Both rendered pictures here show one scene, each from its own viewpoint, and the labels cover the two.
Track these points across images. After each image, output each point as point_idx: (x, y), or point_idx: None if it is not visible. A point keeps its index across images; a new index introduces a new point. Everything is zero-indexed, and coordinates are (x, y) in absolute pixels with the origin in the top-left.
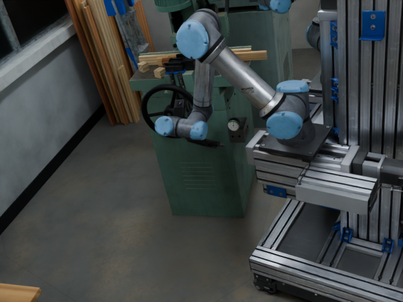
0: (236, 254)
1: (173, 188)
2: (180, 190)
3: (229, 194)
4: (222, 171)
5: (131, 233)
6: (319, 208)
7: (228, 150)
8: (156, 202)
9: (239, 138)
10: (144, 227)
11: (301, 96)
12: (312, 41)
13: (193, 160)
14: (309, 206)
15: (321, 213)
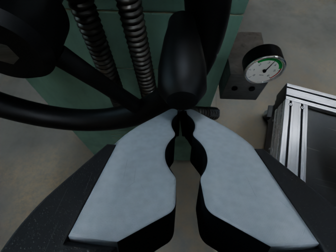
0: (195, 231)
1: (94, 140)
2: (105, 142)
3: (180, 147)
4: (179, 128)
5: (40, 194)
6: (326, 186)
7: (202, 103)
8: (72, 135)
9: (249, 91)
10: (58, 182)
11: None
12: None
13: None
14: (310, 181)
15: (334, 197)
